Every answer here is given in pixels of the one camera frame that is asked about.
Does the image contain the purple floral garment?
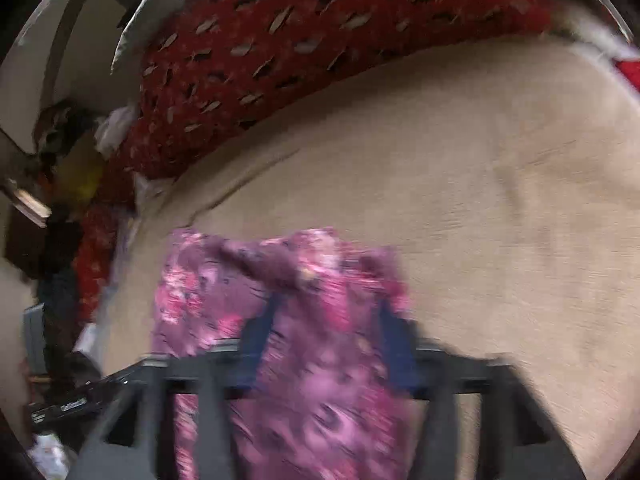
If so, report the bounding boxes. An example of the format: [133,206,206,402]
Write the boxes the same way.
[152,229,410,479]

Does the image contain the beige fleece blanket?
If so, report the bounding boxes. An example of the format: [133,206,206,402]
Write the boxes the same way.
[103,38,639,479]

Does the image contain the red cloth beside bed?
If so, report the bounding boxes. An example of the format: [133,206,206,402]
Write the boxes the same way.
[615,61,640,91]

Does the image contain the red patterned blanket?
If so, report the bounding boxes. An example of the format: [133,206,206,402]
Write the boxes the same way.
[74,0,550,322]

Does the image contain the grey pillow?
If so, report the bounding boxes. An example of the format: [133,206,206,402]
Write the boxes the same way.
[111,0,188,74]

